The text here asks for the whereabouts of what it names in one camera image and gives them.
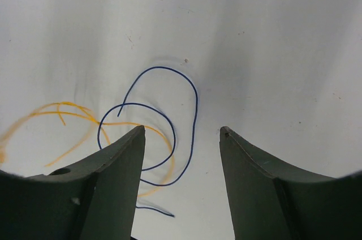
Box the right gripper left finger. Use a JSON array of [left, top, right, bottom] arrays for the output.
[[1, 126, 145, 239]]

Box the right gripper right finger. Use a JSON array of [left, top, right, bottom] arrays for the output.
[[219, 127, 361, 239]]

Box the yellow thin wire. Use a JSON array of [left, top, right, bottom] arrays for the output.
[[0, 101, 176, 198]]

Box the blue thin wire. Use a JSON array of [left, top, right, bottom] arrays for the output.
[[97, 66, 199, 218]]

